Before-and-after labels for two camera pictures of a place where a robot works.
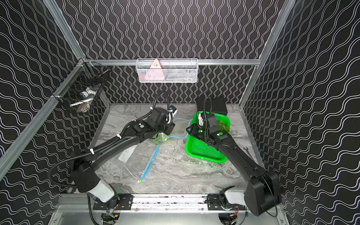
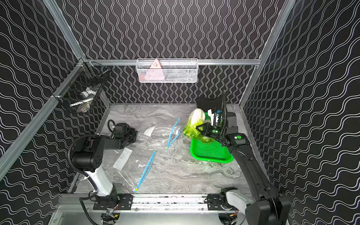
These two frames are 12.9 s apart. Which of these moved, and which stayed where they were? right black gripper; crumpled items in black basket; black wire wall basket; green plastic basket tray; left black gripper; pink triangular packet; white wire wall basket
Moved: left black gripper
Stayed: pink triangular packet; green plastic basket tray; right black gripper; crumpled items in black basket; white wire wall basket; black wire wall basket
